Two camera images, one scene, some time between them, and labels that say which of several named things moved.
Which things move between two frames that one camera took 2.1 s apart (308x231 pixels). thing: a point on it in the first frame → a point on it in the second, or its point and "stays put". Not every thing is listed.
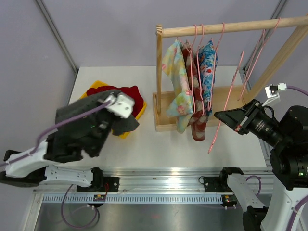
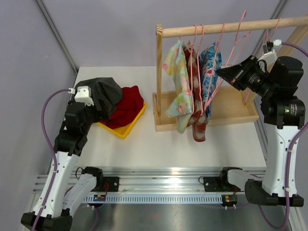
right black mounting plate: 214,184 stays put
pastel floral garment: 175,64 stays put
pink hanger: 228,100 → 237,40
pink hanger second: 202,112 stays put
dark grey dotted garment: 88,134 → 106,95
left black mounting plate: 110,184 stays put
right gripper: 240,119 → 236,75
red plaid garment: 198,122 stays put
